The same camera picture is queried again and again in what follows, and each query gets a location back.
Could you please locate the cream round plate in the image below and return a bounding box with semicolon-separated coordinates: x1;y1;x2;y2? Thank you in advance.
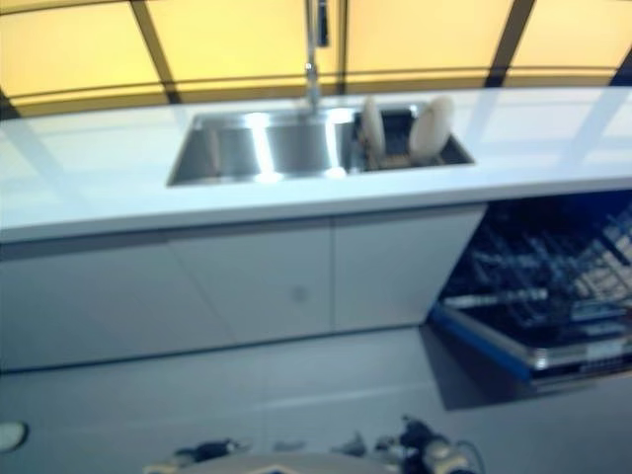
362;96;385;152

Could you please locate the white cabinet door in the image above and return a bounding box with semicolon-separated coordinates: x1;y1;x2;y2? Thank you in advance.
329;206;489;333
0;231;234;374
167;216;338;340

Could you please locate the cream ceramic bowl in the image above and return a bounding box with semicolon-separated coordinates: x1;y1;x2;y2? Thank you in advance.
409;96;454;162

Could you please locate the upper dishwasher wire rack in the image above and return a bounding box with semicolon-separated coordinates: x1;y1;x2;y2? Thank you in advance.
466;197;632;297

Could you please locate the stainless steel sink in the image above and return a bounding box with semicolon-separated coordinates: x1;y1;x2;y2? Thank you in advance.
166;101;476;188

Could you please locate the chrome kitchen faucet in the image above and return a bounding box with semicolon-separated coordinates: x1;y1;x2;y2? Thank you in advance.
301;0;331;114

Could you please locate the dishwasher wire rack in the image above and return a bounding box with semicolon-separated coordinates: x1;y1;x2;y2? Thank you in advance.
466;197;632;297
441;285;632;342

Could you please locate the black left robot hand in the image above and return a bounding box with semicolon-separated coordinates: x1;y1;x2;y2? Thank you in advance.
175;437;248;463

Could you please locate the black sink drying rack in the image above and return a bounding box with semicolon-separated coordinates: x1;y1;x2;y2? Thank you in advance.
348;103;475;174

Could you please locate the lower dishwasher wire rack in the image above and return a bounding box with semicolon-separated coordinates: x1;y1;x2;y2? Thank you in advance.
441;285;632;342

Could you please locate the dark window frame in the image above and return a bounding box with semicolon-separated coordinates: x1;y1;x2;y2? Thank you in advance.
0;0;632;119

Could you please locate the round floor outlet cover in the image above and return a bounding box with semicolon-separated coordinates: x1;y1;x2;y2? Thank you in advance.
0;422;30;453

